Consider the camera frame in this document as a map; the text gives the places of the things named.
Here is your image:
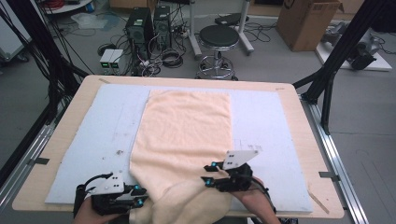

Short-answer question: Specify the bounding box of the dark grey machine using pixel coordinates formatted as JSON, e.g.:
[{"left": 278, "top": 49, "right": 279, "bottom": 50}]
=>
[{"left": 321, "top": 21, "right": 386, "bottom": 71}]

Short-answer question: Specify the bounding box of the white round table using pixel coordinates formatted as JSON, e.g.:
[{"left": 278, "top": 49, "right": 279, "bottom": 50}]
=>
[{"left": 43, "top": 0, "right": 94, "bottom": 15}]

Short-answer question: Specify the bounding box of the clear plastic bag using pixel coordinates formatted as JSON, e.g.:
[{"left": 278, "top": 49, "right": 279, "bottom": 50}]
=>
[{"left": 70, "top": 12, "right": 108, "bottom": 31}]

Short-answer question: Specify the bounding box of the wide black computer tower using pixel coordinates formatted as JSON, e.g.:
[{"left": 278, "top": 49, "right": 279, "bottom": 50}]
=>
[{"left": 125, "top": 7, "right": 154, "bottom": 62}]

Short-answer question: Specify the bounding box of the aluminium rail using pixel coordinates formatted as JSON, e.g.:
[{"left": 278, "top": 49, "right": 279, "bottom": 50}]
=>
[
  {"left": 300, "top": 94, "right": 370, "bottom": 224},
  {"left": 0, "top": 124, "right": 56, "bottom": 213}
]

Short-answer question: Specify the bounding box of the white panel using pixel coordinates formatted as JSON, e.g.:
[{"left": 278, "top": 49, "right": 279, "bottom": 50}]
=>
[{"left": 0, "top": 0, "right": 32, "bottom": 62}]

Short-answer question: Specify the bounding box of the black round stool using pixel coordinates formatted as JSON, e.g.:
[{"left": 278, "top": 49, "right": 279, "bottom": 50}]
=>
[{"left": 195, "top": 24, "right": 240, "bottom": 81}]

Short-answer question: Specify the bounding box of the black flat device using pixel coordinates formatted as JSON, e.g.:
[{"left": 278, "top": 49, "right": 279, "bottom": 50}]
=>
[{"left": 214, "top": 12, "right": 250, "bottom": 26}]

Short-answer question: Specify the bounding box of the person's left hand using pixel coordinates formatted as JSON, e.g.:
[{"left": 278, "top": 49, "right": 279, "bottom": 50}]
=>
[{"left": 74, "top": 199, "right": 125, "bottom": 224}]

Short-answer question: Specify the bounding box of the white board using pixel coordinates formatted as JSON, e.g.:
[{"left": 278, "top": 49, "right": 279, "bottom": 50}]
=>
[{"left": 316, "top": 41, "right": 393, "bottom": 72}]

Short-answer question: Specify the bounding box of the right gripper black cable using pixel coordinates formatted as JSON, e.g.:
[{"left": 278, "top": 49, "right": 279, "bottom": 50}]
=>
[{"left": 248, "top": 174, "right": 278, "bottom": 216}]

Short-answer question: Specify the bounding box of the coiled black cable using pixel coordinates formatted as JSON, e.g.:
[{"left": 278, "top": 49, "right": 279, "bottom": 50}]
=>
[{"left": 161, "top": 48, "right": 185, "bottom": 69}]

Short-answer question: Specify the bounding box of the white stand leg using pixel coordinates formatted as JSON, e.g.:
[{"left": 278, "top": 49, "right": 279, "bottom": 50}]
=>
[
  {"left": 236, "top": 0, "right": 255, "bottom": 56},
  {"left": 188, "top": 0, "right": 204, "bottom": 60}
]

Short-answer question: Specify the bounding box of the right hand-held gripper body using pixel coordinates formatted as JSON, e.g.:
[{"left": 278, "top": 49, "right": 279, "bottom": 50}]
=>
[{"left": 218, "top": 149, "right": 260, "bottom": 193}]

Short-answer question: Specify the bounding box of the person's right hand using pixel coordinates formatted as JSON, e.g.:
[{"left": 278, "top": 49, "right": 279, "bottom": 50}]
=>
[{"left": 231, "top": 176, "right": 272, "bottom": 213}]

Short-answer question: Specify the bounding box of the cardboard box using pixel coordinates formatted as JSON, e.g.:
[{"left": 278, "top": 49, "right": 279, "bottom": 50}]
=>
[{"left": 276, "top": 0, "right": 342, "bottom": 52}]

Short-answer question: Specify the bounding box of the black frame strut with cables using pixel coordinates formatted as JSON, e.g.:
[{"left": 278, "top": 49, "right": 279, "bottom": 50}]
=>
[{"left": 0, "top": 0, "right": 92, "bottom": 125}]

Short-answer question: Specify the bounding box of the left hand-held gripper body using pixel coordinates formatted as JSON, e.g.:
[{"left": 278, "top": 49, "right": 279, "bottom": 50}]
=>
[{"left": 88, "top": 172, "right": 129, "bottom": 217}]

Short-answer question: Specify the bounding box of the thin wooden stick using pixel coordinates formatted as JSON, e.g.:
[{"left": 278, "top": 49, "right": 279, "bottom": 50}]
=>
[{"left": 307, "top": 186, "right": 331, "bottom": 215}]

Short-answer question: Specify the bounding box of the narrow black computer tower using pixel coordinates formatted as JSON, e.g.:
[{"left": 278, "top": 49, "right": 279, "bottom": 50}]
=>
[{"left": 152, "top": 5, "right": 173, "bottom": 50}]

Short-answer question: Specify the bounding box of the white power supply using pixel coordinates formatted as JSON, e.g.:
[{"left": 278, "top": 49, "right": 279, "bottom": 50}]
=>
[
  {"left": 99, "top": 49, "right": 116, "bottom": 71},
  {"left": 108, "top": 49, "right": 125, "bottom": 75}
]

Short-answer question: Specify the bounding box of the peach towel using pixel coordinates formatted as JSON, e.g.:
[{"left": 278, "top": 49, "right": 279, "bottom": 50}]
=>
[{"left": 128, "top": 89, "right": 234, "bottom": 224}]

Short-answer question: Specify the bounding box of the white foam mat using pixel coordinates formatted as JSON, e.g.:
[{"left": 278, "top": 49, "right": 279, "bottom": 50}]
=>
[{"left": 45, "top": 83, "right": 314, "bottom": 214}]

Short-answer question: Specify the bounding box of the black tape strip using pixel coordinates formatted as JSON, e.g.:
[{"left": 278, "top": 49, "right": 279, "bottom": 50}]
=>
[
  {"left": 318, "top": 171, "right": 341, "bottom": 182},
  {"left": 27, "top": 157, "right": 50, "bottom": 166}
]

